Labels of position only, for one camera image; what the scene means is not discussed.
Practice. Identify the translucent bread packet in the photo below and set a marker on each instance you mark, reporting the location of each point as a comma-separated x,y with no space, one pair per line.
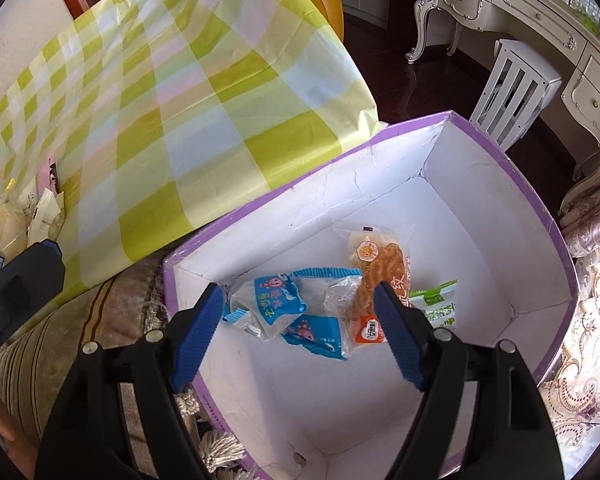
5,225

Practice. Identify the white slatted stool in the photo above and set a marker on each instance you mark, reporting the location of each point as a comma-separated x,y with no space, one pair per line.
517,60

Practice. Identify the floral cream upholstery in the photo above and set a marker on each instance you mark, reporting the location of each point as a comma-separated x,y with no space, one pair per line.
590,360

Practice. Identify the purple white cardboard box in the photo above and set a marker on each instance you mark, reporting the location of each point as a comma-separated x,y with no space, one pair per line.
305,410

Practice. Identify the blue white snack packet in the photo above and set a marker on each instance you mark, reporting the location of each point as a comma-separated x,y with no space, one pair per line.
267,310
320,335

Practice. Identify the green white snack packet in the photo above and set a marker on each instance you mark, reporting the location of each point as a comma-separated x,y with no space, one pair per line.
437,305

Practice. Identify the beige tassel fringe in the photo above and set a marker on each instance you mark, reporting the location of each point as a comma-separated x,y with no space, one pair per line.
220,452

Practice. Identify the green checkered tablecloth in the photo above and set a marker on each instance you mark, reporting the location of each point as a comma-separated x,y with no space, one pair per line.
180,110

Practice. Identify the yellow leather armchair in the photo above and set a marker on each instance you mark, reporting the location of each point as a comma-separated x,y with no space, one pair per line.
325,0

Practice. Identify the white ornate desk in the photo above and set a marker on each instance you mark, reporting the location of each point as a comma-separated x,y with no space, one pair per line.
530,15

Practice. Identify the clear fried twist packet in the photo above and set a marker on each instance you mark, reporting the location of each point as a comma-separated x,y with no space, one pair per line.
380,265

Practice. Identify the white nut pastry packet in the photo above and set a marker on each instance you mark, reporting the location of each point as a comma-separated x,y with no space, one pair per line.
47,210

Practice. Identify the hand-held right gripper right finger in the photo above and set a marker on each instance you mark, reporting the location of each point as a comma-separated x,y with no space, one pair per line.
400,340

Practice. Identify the pink snack packet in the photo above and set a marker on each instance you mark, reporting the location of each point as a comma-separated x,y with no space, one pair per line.
50,172

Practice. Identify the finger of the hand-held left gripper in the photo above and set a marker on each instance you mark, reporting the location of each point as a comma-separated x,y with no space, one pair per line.
30,280

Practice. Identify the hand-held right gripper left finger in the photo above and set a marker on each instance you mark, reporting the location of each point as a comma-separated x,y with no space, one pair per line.
200,340

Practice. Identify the person's left hand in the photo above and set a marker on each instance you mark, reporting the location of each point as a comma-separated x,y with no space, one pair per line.
0,420

